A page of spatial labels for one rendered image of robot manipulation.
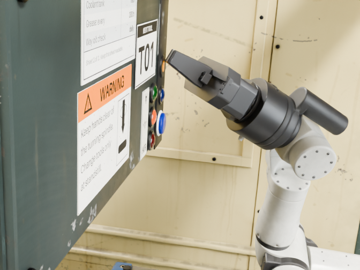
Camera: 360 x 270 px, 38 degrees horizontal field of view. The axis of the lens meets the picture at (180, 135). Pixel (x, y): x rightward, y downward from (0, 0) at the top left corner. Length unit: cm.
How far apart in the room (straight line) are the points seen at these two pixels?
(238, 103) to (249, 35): 70
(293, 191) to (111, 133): 42
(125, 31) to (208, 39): 89
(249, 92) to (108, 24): 30
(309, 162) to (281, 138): 6
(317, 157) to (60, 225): 46
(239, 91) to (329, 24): 72
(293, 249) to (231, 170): 57
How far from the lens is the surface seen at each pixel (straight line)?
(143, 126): 64
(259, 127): 74
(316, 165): 79
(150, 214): 159
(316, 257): 100
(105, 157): 50
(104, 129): 49
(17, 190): 34
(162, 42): 70
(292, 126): 77
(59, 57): 38
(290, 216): 90
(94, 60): 44
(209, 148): 147
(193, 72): 71
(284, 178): 88
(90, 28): 43
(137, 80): 59
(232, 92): 69
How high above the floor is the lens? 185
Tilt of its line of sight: 17 degrees down
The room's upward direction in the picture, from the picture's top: 4 degrees clockwise
